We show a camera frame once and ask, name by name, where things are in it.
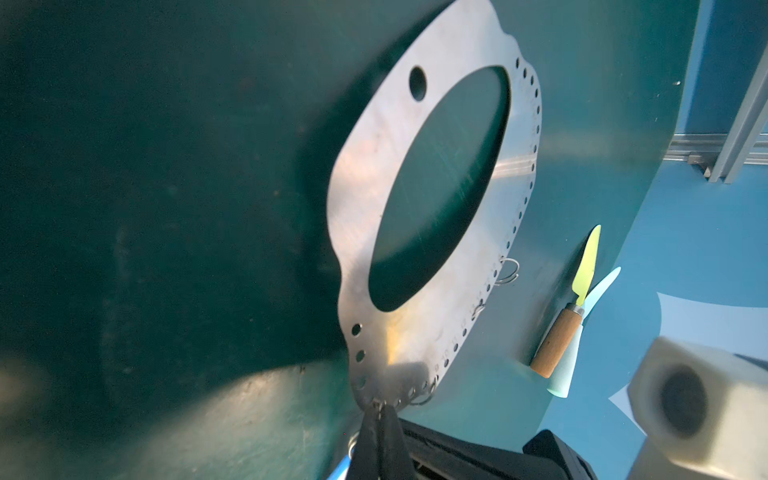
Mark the key with blue tag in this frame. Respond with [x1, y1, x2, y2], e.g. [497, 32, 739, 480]
[326, 432, 359, 480]

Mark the metal key holder plate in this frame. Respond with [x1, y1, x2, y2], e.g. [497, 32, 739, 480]
[327, 1, 542, 409]

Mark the green trowel wooden handle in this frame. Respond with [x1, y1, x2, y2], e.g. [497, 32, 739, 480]
[530, 225, 601, 378]

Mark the aluminium frame back rail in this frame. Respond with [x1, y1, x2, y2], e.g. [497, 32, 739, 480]
[663, 133, 767, 165]

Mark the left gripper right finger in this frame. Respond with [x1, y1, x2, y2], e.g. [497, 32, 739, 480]
[379, 404, 417, 480]

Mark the light blue trowel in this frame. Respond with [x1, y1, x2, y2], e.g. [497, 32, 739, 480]
[547, 267, 621, 398]

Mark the aluminium frame right post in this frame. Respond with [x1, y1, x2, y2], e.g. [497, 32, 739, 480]
[708, 48, 767, 184]

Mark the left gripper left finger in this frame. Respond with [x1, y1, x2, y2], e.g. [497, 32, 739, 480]
[346, 404, 380, 480]

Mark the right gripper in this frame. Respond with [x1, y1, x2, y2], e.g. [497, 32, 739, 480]
[401, 420, 597, 480]

